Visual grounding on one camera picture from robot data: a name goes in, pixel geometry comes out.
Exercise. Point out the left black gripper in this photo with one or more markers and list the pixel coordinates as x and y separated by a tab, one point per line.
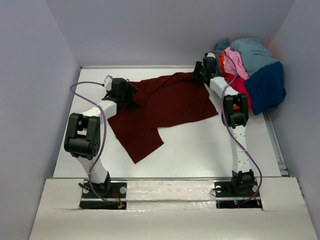
130	91

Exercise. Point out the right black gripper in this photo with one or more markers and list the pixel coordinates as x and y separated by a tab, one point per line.
199	65

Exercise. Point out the maroon t shirt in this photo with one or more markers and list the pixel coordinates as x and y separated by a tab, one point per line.
161	102

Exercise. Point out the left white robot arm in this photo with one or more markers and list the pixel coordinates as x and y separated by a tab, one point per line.
86	132

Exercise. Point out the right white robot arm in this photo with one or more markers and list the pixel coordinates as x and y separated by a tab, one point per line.
234	116

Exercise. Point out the orange t shirt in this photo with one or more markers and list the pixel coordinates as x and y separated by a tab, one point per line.
221	60

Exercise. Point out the pink t shirt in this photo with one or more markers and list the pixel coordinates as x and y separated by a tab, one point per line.
233	63

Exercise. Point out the teal t shirt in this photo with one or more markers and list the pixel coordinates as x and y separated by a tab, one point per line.
222	44

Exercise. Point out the grey blue t shirt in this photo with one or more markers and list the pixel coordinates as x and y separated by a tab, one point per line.
253	54

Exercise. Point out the navy blue t shirt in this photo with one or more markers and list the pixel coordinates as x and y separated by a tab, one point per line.
266	88

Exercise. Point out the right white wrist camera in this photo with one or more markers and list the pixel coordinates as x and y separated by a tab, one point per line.
210	55

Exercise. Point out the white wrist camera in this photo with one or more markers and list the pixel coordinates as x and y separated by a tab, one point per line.
210	55
108	82

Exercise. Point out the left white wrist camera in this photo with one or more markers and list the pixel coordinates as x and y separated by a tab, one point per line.
108	82

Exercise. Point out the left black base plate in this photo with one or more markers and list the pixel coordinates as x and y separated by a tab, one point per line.
116	198

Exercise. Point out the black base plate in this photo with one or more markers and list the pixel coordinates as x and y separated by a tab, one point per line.
116	198
227	198

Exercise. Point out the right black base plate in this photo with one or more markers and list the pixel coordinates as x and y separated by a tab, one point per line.
227	198

